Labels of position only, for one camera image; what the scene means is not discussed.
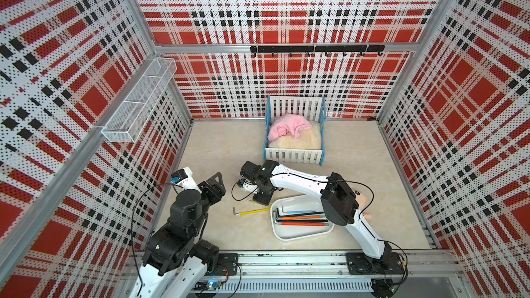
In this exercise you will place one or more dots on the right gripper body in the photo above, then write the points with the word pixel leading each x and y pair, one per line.
pixel 263 196

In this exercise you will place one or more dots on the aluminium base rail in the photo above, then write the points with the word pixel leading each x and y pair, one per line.
pixel 413 273

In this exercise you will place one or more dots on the red hex key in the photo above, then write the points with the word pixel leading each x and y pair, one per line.
pixel 311 224

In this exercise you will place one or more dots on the black hook rail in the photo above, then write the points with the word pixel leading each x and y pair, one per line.
pixel 317 49

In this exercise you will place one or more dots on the cream fleece mattress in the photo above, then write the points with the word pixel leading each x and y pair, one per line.
pixel 308 140

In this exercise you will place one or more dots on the white wire wall basket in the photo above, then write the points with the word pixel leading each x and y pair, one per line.
pixel 129 120

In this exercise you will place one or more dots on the green circuit board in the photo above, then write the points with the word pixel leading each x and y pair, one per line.
pixel 210 285

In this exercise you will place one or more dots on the blue white toy crib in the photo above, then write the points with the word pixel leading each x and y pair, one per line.
pixel 313 109

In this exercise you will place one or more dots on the small black hex key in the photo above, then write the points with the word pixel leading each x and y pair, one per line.
pixel 281 214

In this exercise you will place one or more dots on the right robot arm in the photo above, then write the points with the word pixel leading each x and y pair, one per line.
pixel 339 202

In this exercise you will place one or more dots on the pink cloth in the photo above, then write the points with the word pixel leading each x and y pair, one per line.
pixel 288 124

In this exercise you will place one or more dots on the orange hex key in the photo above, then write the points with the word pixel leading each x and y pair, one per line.
pixel 303 218

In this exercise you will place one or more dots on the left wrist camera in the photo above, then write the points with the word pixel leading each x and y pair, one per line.
pixel 183 178

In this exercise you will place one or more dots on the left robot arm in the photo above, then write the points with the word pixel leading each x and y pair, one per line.
pixel 176 256

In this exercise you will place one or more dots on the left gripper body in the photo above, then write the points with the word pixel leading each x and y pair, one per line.
pixel 212 196

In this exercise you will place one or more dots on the white plastic storage box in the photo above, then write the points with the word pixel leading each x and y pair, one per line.
pixel 299 203

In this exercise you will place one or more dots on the yellow hex key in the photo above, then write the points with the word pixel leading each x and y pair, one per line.
pixel 250 212

